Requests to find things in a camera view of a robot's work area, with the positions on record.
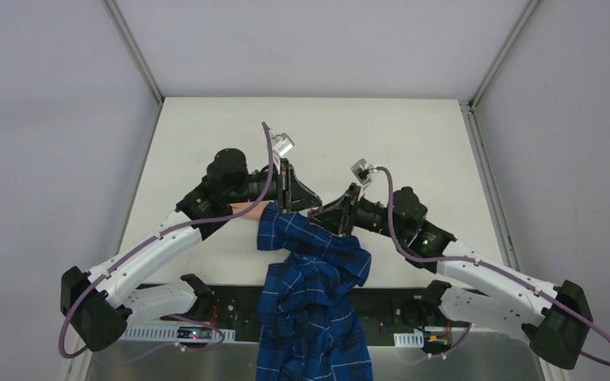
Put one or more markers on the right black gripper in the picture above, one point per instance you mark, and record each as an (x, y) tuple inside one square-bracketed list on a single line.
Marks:
[(351, 210)]

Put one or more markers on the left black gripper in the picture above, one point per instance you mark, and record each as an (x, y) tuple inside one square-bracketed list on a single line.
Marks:
[(285, 186)]

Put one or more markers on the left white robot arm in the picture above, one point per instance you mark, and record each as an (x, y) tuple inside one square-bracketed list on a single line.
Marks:
[(100, 304)]

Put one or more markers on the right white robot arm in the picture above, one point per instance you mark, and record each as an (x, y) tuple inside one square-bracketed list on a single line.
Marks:
[(524, 308)]

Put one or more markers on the mannequin hand with painted nails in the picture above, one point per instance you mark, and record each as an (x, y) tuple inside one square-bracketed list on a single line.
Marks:
[(249, 210)]

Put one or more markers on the blue plaid shirt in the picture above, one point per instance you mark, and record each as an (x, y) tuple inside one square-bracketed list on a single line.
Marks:
[(315, 257)]

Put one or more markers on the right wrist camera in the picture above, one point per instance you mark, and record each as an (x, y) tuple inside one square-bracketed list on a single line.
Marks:
[(362, 171)]

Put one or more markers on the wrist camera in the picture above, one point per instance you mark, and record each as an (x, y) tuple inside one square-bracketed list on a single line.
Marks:
[(282, 144), (362, 171)]

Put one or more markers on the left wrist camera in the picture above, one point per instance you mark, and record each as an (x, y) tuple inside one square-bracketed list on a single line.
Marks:
[(282, 144)]

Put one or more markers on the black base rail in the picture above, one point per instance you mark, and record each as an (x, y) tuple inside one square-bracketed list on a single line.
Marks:
[(319, 316)]

